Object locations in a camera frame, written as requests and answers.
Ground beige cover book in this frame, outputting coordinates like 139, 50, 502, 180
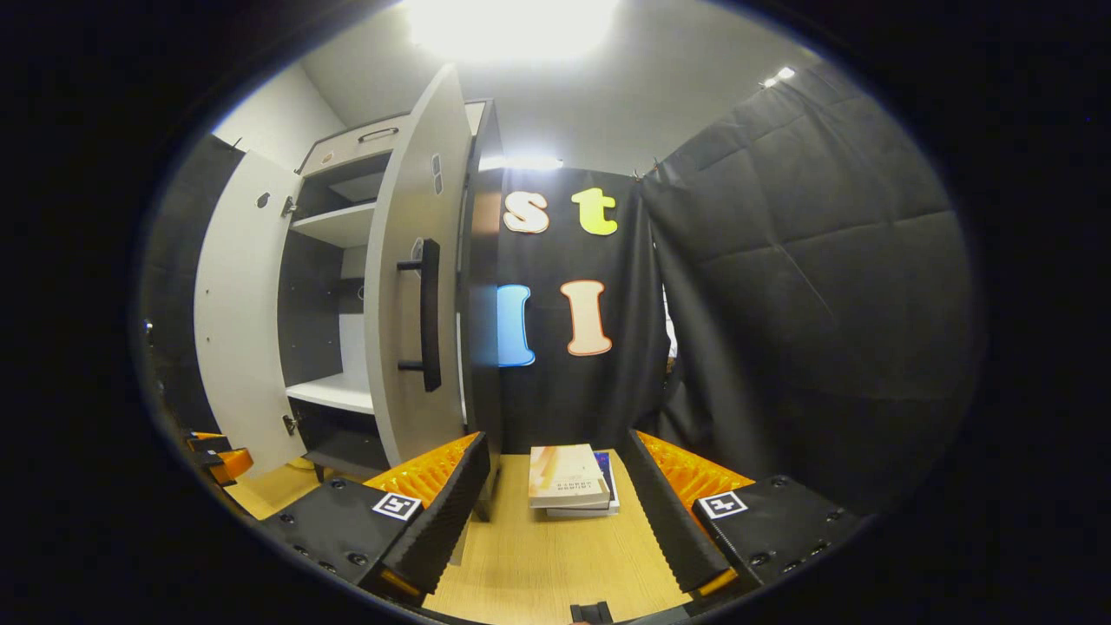
528, 444, 611, 510

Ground white cabinet shelf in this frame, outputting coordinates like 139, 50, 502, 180
286, 373, 376, 415
291, 201, 377, 249

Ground black backdrop cloth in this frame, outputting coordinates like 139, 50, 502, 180
143, 65, 977, 513

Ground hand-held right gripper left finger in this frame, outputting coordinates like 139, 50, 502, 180
259, 431, 492, 607

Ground white cabinet door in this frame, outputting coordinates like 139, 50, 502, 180
363, 63, 474, 470
193, 149, 306, 478

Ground white and grey cabinet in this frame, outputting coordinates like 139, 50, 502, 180
286, 98, 504, 522

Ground black door handle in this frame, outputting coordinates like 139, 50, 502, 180
397, 239, 443, 392

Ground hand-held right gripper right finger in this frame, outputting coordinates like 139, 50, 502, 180
618, 428, 871, 600

